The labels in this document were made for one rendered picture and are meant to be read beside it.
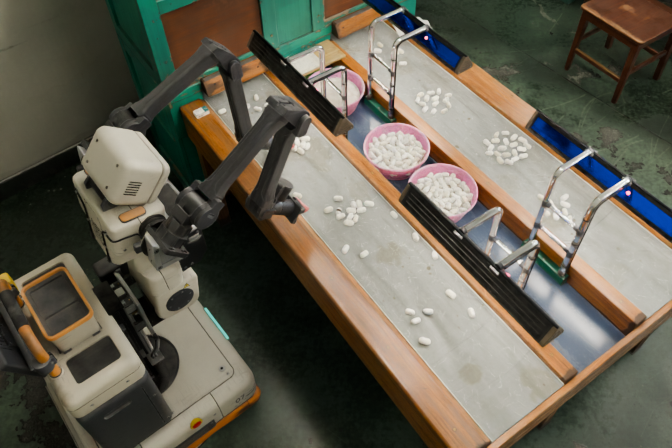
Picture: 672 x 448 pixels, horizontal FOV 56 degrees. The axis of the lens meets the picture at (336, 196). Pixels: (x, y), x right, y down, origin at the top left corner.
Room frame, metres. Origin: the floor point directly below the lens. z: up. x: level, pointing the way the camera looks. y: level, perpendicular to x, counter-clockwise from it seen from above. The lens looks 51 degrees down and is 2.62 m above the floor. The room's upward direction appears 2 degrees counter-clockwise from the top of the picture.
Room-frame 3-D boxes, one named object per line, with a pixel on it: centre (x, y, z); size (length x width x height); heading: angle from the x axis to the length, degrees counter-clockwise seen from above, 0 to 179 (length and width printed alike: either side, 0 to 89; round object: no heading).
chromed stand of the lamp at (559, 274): (1.28, -0.80, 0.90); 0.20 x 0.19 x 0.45; 33
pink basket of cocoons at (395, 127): (1.76, -0.25, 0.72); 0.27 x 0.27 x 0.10
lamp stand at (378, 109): (2.09, -0.27, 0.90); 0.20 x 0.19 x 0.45; 33
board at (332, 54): (2.31, 0.11, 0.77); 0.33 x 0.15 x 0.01; 123
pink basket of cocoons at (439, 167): (1.53, -0.40, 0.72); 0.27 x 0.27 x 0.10
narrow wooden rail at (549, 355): (1.53, -0.21, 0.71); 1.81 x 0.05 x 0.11; 33
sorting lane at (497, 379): (1.44, -0.06, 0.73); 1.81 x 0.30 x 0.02; 33
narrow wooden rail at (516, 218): (1.71, -0.48, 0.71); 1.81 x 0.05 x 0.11; 33
